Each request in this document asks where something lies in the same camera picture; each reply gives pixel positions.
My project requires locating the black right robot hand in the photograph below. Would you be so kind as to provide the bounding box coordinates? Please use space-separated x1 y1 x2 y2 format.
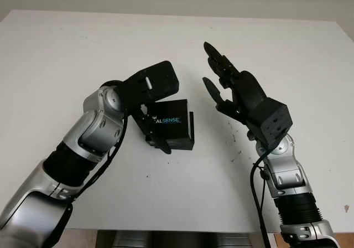
202 41 268 124

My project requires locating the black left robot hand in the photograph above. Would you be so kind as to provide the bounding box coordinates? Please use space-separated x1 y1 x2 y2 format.
131 101 173 155

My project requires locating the black RealSense box lid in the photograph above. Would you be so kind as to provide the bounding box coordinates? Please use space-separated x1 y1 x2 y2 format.
150 99 192 141

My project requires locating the grey robot torso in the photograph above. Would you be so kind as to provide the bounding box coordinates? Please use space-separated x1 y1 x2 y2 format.
96 230 263 248

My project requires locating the black camera box base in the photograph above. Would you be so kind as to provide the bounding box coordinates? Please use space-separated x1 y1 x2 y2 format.
165 111 195 151

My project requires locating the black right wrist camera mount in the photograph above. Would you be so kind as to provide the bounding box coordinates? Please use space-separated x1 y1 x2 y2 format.
247 97 293 149

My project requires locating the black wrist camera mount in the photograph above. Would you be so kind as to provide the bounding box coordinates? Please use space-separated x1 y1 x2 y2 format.
118 60 180 111
247 97 293 149

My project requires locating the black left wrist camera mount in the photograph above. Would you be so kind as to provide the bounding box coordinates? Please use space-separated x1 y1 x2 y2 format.
118 60 180 111

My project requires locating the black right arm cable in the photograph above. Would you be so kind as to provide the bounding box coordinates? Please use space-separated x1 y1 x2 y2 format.
250 148 273 248

